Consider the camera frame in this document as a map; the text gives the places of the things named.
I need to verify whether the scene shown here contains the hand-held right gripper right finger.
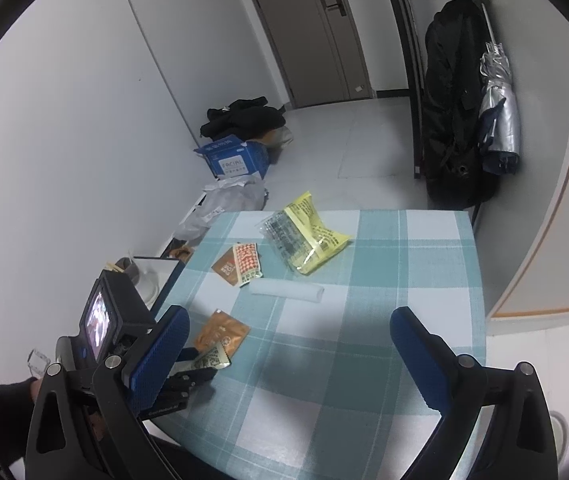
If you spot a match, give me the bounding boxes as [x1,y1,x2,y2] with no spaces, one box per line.
[389,306,560,480]

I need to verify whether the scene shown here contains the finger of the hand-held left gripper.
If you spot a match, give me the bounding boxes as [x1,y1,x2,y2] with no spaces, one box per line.
[162,366,218,396]

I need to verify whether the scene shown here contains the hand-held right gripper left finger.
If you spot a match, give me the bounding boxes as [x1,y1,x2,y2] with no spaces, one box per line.
[24,305,191,480]

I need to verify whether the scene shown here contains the small silver green packet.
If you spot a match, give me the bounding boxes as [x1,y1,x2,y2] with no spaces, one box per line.
[184,342,232,372]

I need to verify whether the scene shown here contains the brown sachet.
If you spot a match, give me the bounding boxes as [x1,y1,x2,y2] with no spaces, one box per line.
[212,247,241,282]
[193,309,251,357]

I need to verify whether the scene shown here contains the white paper roll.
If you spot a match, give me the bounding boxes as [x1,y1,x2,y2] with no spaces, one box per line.
[249,280,325,305]

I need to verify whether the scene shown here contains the red and white sachet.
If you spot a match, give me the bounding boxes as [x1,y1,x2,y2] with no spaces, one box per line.
[232,242,264,288]

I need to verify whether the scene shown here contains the yellow and clear packet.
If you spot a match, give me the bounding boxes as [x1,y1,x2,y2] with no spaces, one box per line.
[259,190,354,277]

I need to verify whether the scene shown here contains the person's left forearm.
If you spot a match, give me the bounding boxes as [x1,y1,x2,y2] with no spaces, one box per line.
[0,379,40,468]

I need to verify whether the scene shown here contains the person's left hand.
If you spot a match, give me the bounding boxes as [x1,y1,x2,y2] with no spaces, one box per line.
[29,376,48,406]

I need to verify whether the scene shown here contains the dark framed mirror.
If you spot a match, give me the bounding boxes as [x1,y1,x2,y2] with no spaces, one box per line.
[132,256,188,313]

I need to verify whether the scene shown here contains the blue checked tablecloth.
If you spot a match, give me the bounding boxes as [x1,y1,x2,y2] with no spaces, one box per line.
[142,209,488,480]

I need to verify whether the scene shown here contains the clear plastic piece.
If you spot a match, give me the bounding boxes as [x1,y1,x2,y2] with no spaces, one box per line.
[27,350,52,376]

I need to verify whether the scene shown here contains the brown snack packet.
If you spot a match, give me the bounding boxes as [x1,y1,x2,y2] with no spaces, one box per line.
[164,242,195,261]

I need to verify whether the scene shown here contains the clear plastic bag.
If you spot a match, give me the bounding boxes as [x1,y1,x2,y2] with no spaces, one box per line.
[172,177,268,246]

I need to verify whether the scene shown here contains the blue cardboard box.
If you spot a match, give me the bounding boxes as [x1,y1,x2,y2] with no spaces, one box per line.
[194,135,271,181]

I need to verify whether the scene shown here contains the white wardrobe wood trim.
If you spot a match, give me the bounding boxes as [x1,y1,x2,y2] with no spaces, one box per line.
[475,20,569,333]

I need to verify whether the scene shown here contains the pile of black clothes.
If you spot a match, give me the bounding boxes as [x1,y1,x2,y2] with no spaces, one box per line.
[200,95,287,141]

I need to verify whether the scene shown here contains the black hanging jacket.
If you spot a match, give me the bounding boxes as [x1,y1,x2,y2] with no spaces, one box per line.
[422,0,498,211]

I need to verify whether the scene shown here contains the silver folded umbrella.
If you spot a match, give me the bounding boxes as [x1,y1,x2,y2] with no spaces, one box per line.
[467,0,521,176]

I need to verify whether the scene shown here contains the grey-brown door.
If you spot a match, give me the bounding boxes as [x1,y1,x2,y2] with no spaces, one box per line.
[237,0,371,109]

